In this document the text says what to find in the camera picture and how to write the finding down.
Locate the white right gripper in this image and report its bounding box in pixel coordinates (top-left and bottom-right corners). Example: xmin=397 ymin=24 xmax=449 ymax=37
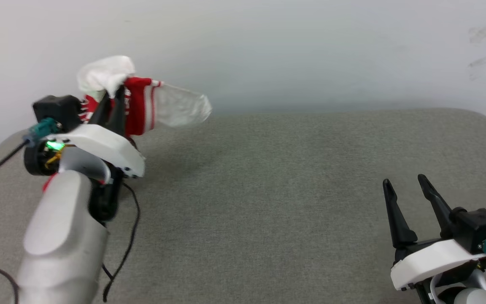
xmin=381 ymin=174 xmax=486 ymax=293

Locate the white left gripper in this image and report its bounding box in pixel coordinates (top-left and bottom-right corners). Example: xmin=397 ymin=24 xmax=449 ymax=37
xmin=23 ymin=84 xmax=146 ymax=185

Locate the red and white jersey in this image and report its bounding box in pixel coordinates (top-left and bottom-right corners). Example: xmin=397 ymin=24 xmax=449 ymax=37
xmin=43 ymin=55 xmax=213 ymax=193

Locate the black left camera cable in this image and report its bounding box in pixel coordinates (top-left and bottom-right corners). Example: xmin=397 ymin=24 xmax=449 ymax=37
xmin=0 ymin=141 xmax=30 ymax=183

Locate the teal left camera connector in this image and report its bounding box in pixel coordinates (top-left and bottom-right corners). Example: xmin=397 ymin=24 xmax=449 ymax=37
xmin=23 ymin=118 xmax=62 ymax=147

